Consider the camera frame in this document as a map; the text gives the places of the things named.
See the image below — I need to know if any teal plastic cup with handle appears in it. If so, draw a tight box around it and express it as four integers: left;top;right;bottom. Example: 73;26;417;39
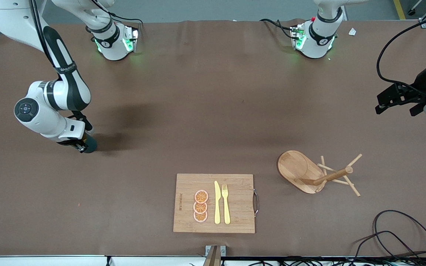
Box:
81;133;98;154

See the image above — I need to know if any wooden mug tree stand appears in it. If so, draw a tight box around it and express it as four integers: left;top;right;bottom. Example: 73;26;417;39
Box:
278;150;363;197

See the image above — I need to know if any brown table cover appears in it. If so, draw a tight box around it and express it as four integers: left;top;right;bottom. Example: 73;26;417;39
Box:
0;19;426;257

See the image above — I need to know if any yellow plastic knife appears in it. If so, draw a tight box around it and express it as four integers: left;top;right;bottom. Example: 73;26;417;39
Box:
214;181;221;225

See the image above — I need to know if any yellow plastic fork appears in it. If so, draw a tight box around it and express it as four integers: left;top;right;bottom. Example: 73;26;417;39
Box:
222;184;231;225

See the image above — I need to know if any wooden cutting board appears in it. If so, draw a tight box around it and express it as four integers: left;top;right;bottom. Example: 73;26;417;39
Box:
173;174;260;234

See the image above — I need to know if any brown pole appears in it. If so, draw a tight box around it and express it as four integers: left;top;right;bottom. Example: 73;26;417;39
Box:
203;246;222;266

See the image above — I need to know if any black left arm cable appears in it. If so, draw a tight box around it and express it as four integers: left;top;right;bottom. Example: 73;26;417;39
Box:
376;15;426;89

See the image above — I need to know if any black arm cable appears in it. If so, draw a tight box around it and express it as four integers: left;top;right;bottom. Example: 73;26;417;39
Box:
28;0;69;76
376;15;426;89

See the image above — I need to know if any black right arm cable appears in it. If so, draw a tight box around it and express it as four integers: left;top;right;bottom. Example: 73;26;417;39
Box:
28;0;69;76

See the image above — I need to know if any black looped cable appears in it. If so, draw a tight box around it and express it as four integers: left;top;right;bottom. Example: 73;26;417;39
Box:
353;231;422;259
373;209;426;259

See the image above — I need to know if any black right base cable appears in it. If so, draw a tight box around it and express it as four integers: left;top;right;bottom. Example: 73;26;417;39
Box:
108;14;143;37

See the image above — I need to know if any black base cable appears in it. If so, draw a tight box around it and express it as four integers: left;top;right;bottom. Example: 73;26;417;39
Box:
259;18;295;39
108;14;143;37

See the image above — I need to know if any black left base cable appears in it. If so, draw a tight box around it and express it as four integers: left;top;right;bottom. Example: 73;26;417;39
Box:
259;18;295;39

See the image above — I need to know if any grey metal bracket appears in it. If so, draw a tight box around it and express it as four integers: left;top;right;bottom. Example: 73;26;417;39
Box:
205;245;226;257

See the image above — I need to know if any black cable bundle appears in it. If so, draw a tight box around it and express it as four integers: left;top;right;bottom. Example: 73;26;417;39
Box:
231;257;426;266

